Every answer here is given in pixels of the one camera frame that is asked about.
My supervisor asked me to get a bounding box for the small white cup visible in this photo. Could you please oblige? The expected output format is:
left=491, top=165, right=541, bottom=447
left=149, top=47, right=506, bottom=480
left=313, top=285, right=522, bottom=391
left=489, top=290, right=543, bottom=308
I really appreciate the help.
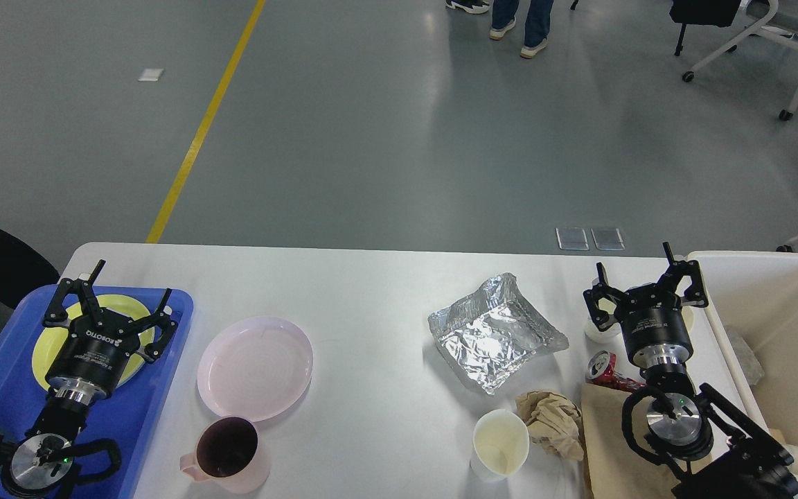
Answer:
left=585, top=298, right=621, bottom=344

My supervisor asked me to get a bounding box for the brown paper bag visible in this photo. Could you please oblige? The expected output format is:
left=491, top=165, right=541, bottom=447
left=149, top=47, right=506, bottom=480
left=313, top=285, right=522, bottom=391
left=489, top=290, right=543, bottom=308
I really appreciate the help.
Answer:
left=580, top=383, right=679, bottom=498

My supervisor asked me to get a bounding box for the person in blue jeans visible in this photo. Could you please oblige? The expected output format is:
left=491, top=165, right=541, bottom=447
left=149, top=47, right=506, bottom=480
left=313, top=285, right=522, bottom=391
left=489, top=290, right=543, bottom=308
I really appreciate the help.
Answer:
left=445, top=0, right=555, bottom=60

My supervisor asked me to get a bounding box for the cream plastic bin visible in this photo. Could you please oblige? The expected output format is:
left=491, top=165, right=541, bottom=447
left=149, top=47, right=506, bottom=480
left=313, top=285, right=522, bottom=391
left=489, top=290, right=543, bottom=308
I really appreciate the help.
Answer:
left=689, top=252, right=798, bottom=480

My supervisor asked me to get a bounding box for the crushed red soda can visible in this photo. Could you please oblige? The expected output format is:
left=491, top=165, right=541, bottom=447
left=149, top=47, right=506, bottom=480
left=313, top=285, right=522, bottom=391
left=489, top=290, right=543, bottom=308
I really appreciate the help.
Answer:
left=585, top=350, right=645, bottom=394

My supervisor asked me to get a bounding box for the yellow plate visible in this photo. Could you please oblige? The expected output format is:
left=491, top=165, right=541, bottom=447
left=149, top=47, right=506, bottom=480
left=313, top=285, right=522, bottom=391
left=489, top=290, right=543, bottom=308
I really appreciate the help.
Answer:
left=31, top=294, right=150, bottom=391

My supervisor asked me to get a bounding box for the crumpled aluminium foil tray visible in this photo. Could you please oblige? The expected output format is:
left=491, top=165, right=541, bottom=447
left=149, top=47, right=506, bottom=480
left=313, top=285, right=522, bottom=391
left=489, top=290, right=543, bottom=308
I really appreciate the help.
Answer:
left=427, top=272, right=570, bottom=396

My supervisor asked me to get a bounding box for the floor socket plate left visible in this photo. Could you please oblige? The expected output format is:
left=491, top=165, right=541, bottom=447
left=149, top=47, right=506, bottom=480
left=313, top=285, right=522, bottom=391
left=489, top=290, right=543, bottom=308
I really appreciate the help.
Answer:
left=556, top=227, right=589, bottom=252

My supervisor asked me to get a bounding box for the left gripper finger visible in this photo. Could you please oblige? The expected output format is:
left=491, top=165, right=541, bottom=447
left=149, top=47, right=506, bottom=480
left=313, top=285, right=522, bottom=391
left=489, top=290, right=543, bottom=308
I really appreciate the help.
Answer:
left=42, top=260, right=107, bottom=328
left=129, top=288, right=179, bottom=364

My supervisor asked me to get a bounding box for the pink plate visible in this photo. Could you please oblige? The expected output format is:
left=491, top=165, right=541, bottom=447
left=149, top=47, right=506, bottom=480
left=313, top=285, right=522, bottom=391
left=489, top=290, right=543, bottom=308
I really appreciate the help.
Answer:
left=197, top=316, right=314, bottom=422

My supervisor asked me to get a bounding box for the pink mug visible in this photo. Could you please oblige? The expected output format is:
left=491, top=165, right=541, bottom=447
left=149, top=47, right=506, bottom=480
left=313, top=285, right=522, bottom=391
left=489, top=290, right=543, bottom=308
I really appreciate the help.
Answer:
left=179, top=416, right=272, bottom=495

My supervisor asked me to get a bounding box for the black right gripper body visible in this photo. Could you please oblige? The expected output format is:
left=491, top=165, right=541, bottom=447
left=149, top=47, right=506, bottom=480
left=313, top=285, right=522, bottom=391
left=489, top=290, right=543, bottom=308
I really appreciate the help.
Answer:
left=617, top=288, right=694, bottom=367

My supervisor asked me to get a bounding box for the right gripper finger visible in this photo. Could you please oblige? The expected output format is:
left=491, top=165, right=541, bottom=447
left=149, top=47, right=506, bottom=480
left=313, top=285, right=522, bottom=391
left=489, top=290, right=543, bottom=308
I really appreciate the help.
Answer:
left=655, top=242, right=709, bottom=309
left=583, top=262, right=632, bottom=332

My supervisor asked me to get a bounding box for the person in black trousers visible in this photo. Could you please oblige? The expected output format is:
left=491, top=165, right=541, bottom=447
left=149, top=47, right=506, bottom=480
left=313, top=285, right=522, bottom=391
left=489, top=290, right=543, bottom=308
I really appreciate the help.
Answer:
left=0, top=228, right=60, bottom=309

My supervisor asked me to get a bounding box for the grey trash in bin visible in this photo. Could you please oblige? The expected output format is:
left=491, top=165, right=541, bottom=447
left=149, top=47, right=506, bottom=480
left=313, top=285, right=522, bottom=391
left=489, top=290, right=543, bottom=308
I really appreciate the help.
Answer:
left=725, top=326, right=765, bottom=386

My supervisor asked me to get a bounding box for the floor socket plate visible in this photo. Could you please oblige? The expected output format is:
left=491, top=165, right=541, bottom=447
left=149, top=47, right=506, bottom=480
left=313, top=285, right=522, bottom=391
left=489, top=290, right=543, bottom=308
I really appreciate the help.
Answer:
left=590, top=227, right=625, bottom=252
left=556, top=227, right=589, bottom=252

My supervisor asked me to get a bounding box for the blue plastic tray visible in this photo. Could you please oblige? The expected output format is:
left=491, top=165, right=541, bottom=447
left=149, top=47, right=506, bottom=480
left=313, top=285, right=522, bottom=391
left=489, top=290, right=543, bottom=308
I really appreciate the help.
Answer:
left=0, top=285, right=194, bottom=498

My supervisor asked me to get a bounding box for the crumpled brown paper ball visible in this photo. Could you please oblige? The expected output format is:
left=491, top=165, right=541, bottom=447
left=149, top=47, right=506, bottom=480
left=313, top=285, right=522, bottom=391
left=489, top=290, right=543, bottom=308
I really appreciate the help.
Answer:
left=514, top=389, right=585, bottom=462

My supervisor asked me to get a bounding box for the white paper cup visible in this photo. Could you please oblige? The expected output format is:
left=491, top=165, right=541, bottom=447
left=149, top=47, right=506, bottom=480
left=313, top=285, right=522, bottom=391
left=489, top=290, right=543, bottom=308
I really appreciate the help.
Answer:
left=470, top=410, right=530, bottom=483

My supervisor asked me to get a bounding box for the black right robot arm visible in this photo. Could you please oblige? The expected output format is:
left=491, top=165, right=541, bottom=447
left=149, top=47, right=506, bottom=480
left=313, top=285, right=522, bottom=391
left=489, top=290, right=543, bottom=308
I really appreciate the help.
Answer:
left=583, top=243, right=798, bottom=498

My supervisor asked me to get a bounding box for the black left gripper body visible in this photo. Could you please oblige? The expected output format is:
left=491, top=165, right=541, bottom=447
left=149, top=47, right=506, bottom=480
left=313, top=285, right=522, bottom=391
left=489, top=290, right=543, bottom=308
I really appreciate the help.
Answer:
left=46, top=309, right=153, bottom=401

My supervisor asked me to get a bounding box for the floor socket plate right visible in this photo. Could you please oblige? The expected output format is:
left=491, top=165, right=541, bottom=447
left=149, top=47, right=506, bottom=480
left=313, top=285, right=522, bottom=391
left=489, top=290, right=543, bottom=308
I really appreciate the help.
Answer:
left=590, top=227, right=625, bottom=252

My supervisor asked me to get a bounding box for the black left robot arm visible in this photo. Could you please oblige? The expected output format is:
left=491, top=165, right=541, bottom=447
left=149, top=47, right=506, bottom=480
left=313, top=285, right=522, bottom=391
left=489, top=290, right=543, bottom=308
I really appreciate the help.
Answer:
left=0, top=260, right=193, bottom=498

